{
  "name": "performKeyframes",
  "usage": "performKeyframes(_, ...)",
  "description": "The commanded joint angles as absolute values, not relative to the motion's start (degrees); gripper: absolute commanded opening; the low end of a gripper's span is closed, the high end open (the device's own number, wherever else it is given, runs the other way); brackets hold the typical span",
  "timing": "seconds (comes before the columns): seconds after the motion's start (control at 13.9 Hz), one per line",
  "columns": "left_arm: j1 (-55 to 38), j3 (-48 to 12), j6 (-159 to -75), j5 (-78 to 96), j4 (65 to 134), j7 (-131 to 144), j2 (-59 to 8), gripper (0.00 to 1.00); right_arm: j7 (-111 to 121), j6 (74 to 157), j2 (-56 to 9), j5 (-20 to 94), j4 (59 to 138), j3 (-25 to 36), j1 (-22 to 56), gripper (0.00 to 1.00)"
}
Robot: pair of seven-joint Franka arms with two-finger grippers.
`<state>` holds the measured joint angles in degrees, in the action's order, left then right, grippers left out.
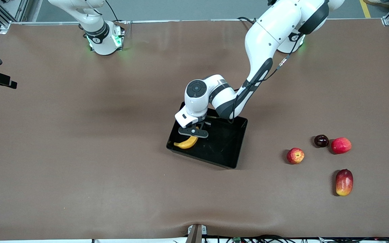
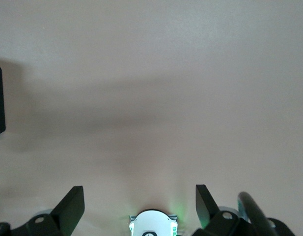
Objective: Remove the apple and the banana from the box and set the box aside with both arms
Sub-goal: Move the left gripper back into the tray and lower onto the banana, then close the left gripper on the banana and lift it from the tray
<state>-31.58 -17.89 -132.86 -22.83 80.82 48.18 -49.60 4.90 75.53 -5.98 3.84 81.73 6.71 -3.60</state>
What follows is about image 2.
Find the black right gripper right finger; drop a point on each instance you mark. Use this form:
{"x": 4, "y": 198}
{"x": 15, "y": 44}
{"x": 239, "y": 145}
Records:
{"x": 206, "y": 209}

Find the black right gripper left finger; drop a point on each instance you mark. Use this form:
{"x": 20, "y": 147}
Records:
{"x": 70, "y": 209}

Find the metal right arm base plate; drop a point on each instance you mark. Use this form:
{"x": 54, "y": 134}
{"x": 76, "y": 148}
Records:
{"x": 132, "y": 217}

